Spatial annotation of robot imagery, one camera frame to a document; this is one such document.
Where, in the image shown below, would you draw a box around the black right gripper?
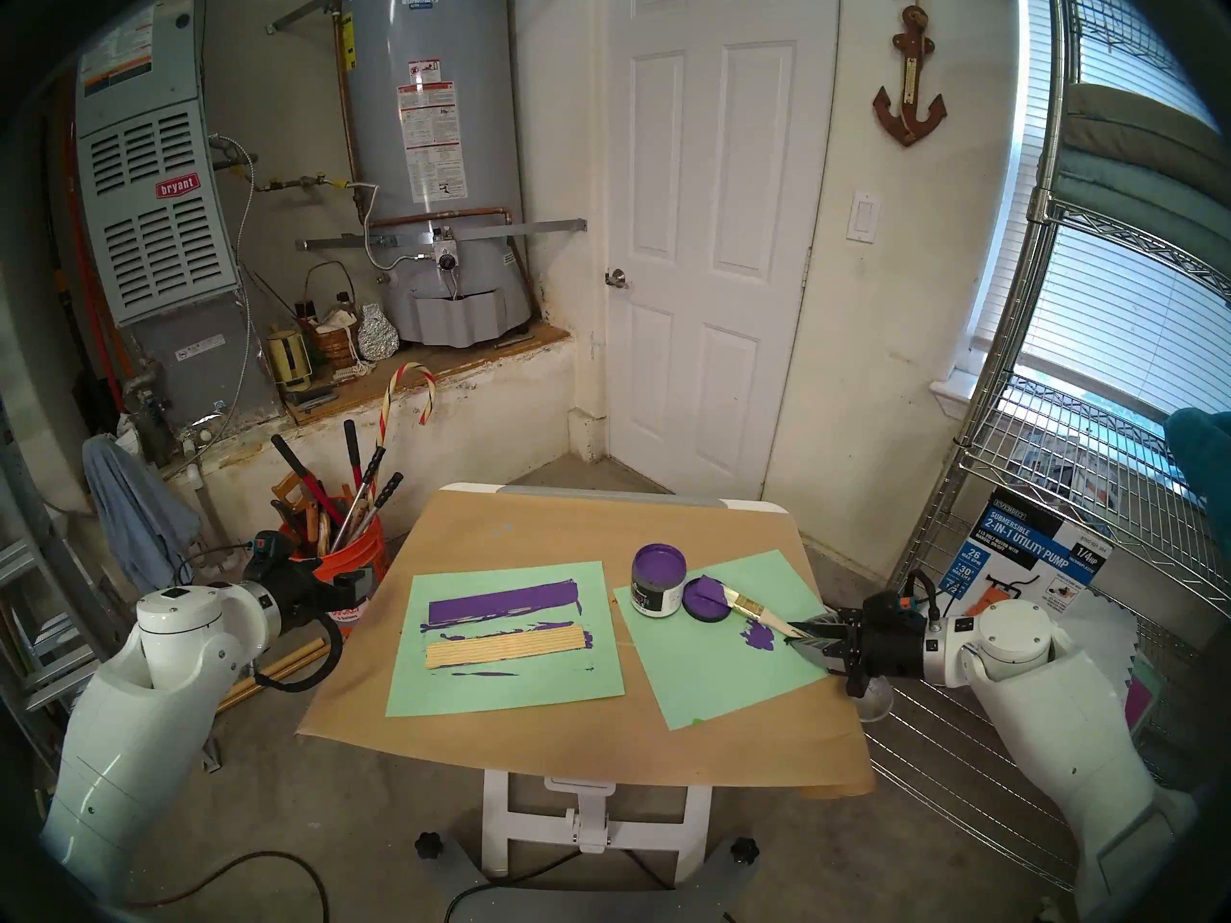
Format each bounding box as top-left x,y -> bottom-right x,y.
785,611 -> 930,698

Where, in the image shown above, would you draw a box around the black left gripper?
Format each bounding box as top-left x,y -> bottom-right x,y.
279,556 -> 376,632

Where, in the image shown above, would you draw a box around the wooden-handled paintbrush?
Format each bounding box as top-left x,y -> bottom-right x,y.
694,577 -> 811,640

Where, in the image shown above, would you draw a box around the purple paint jar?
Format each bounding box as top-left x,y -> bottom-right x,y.
630,543 -> 689,618

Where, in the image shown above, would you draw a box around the orange plastic bucket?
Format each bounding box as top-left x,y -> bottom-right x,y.
279,517 -> 389,634

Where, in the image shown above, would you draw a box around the wooden dowel sticks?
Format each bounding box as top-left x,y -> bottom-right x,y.
216,636 -> 330,712

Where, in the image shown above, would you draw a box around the black-grip metal tool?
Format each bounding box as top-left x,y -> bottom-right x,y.
332,446 -> 387,547
348,472 -> 405,542

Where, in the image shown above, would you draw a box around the light green paper sheet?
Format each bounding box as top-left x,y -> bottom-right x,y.
386,561 -> 626,718
614,549 -> 860,732

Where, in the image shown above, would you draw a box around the purple jar lid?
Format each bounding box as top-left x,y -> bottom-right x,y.
681,575 -> 734,625

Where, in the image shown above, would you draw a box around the striped candy cane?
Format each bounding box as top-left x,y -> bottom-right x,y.
370,362 -> 437,509

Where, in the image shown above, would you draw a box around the blue hanging cloth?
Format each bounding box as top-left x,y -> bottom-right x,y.
82,434 -> 203,595

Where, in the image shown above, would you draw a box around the utility pump box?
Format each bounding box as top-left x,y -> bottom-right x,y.
947,488 -> 1117,624

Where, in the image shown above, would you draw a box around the wooden ledge board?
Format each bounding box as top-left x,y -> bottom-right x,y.
284,323 -> 570,427

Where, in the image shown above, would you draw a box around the yellow jug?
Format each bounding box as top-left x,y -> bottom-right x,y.
265,327 -> 314,391

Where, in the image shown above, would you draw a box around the brown kraft paper cover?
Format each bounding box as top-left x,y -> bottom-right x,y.
296,488 -> 876,799

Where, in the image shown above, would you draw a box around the foil-wrapped bundle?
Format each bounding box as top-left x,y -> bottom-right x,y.
356,303 -> 399,362

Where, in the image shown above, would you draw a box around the white window sill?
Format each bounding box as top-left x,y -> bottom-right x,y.
929,378 -> 992,422

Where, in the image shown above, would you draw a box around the white scalloped paper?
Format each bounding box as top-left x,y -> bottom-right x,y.
1053,592 -> 1143,686

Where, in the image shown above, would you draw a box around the white panel door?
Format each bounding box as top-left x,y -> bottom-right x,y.
604,0 -> 842,501

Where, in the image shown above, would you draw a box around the grey metal ladder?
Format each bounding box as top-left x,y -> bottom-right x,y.
0,392 -> 126,739

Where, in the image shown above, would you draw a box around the grey Bryant furnace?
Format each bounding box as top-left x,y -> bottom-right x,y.
72,0 -> 280,432

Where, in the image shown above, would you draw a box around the teal fabric object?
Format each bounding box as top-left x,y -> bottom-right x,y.
1164,407 -> 1231,518

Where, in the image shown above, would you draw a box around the grey water heater tank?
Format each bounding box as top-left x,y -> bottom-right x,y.
332,0 -> 535,348

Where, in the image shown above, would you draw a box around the white window blinds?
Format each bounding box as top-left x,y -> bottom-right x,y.
967,0 -> 1231,417

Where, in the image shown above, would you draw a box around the teal green cushion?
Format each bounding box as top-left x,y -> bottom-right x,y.
1043,147 -> 1231,302

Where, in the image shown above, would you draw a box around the olive green cushion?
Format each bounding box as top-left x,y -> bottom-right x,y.
1063,83 -> 1231,182

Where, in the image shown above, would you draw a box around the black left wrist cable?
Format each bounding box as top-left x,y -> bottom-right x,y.
252,611 -> 344,693

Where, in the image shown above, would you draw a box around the wicker basket with handle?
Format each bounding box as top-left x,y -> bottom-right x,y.
303,261 -> 359,369

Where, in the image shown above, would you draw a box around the black floor cable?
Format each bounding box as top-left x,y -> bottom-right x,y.
125,849 -> 333,923

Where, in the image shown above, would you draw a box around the black base cable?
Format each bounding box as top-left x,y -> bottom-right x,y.
444,849 -> 588,923

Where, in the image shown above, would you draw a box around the metal heater strap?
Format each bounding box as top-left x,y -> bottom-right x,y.
296,219 -> 588,251

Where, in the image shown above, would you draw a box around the rusty anchor wall decoration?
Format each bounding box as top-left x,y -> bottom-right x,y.
872,0 -> 948,148

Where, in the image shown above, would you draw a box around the chrome wire shelf rack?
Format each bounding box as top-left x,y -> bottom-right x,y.
866,0 -> 1231,912

